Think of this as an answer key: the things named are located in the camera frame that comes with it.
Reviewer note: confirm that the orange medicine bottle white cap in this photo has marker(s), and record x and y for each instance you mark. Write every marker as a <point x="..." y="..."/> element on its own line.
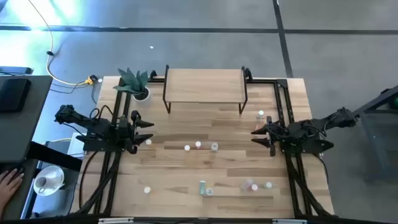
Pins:
<point x="148" y="142"/>
<point x="147" y="189"/>
<point x="186" y="147"/>

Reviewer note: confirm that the silver metal bracket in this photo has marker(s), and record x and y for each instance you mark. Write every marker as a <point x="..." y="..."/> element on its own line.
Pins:
<point x="289" y="221"/>
<point x="115" y="220"/>

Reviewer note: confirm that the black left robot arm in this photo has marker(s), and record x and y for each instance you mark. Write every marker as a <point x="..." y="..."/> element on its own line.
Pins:
<point x="93" y="123"/>

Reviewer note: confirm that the white box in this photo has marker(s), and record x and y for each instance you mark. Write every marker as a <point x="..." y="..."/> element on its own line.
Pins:
<point x="74" y="147"/>

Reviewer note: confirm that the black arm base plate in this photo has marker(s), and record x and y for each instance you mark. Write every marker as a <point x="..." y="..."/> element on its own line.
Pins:
<point x="314" y="146"/>
<point x="93" y="146"/>

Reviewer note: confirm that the grey metal cart frame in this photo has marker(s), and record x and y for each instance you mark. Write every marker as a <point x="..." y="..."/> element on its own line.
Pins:
<point x="377" y="99"/>

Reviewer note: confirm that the black mouse pad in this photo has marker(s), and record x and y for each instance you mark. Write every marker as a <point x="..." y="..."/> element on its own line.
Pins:
<point x="14" y="93"/>

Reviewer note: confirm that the white cup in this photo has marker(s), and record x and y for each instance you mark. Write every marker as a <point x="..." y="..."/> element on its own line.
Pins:
<point x="41" y="182"/>

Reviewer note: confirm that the pink medicine bottle white cap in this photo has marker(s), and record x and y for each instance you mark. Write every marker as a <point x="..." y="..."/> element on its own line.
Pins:
<point x="254" y="187"/>
<point x="257" y="126"/>
<point x="198" y="144"/>

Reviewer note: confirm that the clear medicine bottle white cap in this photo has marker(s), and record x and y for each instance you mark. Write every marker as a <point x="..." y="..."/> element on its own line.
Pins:
<point x="246" y="184"/>
<point x="214" y="146"/>
<point x="210" y="191"/>

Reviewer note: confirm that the person's hand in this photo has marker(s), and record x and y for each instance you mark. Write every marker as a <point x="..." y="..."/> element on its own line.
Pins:
<point x="9" y="185"/>

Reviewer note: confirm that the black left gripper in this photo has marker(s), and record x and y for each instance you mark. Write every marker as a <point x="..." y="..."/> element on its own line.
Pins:
<point x="127" y="132"/>

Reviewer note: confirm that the green plant white pot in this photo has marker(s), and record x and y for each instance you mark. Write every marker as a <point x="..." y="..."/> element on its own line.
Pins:
<point x="133" y="81"/>

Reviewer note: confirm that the wooden shelf black metal legs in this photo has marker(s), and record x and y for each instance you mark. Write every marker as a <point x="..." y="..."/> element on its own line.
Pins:
<point x="203" y="85"/>

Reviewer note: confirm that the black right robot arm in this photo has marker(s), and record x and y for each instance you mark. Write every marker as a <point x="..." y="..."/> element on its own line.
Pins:
<point x="311" y="129"/>

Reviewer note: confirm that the black desk beam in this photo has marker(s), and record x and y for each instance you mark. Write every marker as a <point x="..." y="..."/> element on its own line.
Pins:
<point x="56" y="155"/>

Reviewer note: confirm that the black flat device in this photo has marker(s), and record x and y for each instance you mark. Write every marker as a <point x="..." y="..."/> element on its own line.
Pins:
<point x="15" y="70"/>

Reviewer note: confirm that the black floor tape stripe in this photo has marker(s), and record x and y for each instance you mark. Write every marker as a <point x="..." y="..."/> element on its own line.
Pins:
<point x="284" y="46"/>
<point x="155" y="30"/>

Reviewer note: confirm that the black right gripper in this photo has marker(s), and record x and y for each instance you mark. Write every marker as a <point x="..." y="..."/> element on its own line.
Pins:
<point x="278" y="135"/>

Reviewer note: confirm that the black aluminium table frame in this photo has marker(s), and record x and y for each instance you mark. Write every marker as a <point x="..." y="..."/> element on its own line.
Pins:
<point x="264" y="81"/>

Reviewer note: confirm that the dark grey desk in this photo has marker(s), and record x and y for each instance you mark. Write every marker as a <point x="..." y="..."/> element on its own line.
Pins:
<point x="28" y="133"/>

